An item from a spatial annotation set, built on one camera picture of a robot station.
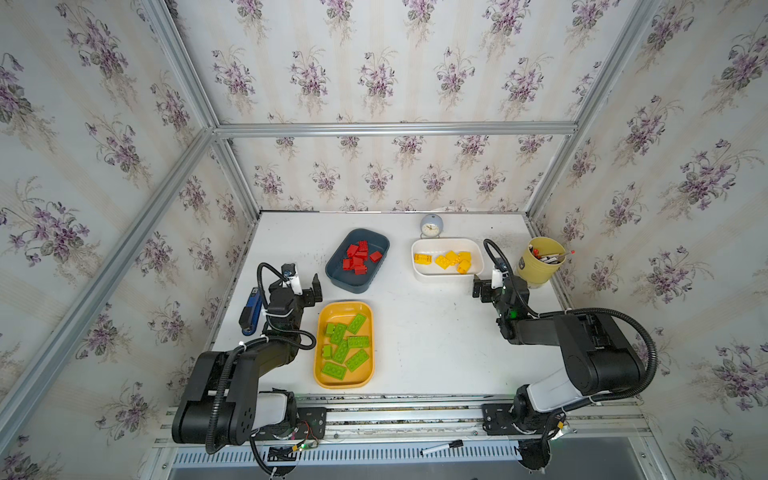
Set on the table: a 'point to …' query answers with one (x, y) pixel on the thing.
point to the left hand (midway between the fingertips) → (299, 273)
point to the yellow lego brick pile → (463, 265)
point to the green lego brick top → (358, 341)
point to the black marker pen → (451, 444)
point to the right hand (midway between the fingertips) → (490, 276)
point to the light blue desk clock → (431, 225)
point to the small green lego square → (326, 350)
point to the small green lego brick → (330, 328)
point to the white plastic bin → (433, 246)
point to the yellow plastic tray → (344, 312)
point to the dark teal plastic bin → (357, 259)
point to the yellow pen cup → (541, 258)
